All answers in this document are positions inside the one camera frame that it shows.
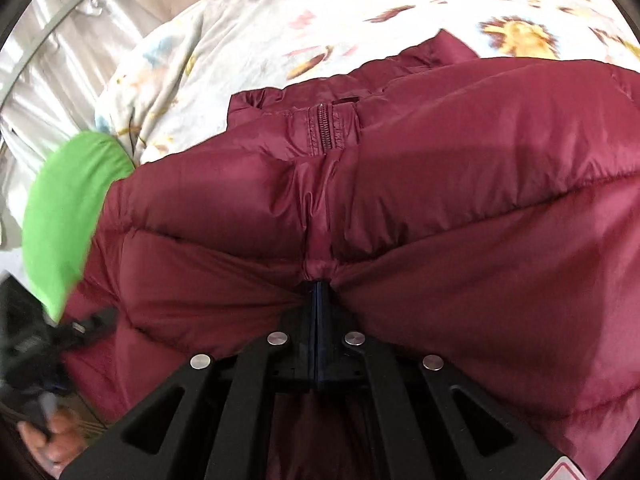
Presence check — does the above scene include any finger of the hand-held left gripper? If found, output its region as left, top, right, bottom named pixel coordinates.
left=59, top=307, right=120, bottom=352

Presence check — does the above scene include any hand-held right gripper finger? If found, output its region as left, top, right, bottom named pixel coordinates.
left=316, top=281, right=568, bottom=480
left=60, top=281, right=317, bottom=480

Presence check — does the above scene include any maroon puffer jacket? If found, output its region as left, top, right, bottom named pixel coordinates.
left=59, top=29, right=640, bottom=480

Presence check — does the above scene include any person's left hand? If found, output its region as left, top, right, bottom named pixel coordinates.
left=17, top=406, right=90, bottom=467

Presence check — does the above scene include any green cloth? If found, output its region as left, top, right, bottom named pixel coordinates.
left=22, top=130, right=136, bottom=322

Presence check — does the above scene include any silvery white curtain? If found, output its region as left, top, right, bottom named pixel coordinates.
left=0, top=0, right=167, bottom=252

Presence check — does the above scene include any white printed blanket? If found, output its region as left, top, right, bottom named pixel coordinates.
left=94, top=0, right=640, bottom=166

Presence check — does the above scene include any curved metal rail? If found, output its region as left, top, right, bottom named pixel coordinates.
left=0, top=0, right=110, bottom=111

